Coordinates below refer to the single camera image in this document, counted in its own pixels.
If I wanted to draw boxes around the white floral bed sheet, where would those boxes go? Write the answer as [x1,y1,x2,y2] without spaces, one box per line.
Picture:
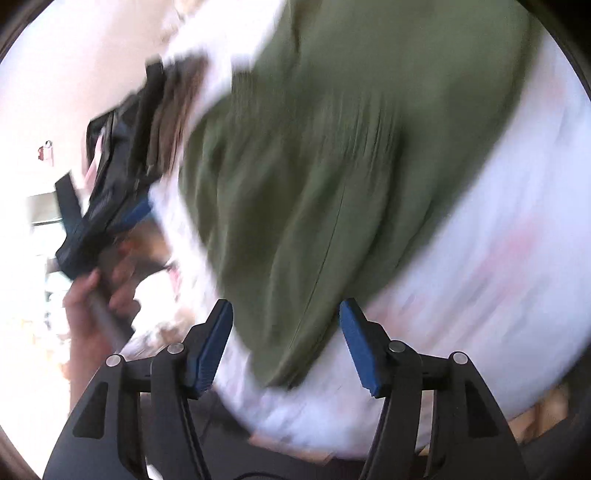
[124,0,591,462]

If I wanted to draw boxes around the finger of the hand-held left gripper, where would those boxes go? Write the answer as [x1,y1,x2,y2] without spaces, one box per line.
[117,193,154,232]

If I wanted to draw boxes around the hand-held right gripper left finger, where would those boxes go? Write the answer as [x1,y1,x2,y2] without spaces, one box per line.
[44,299,234,480]

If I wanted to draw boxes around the person's left forearm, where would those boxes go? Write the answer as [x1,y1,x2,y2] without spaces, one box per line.
[67,342,99,416]

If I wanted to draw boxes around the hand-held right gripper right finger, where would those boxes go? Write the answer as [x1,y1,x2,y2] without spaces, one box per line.
[339,298,527,480]

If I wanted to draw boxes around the green pants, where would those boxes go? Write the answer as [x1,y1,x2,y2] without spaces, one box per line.
[178,0,546,391]

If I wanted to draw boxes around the person's left hand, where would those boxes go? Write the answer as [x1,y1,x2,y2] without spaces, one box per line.
[64,262,140,348]

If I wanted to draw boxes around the black furry garment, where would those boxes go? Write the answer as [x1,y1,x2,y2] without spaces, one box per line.
[87,53,209,224]

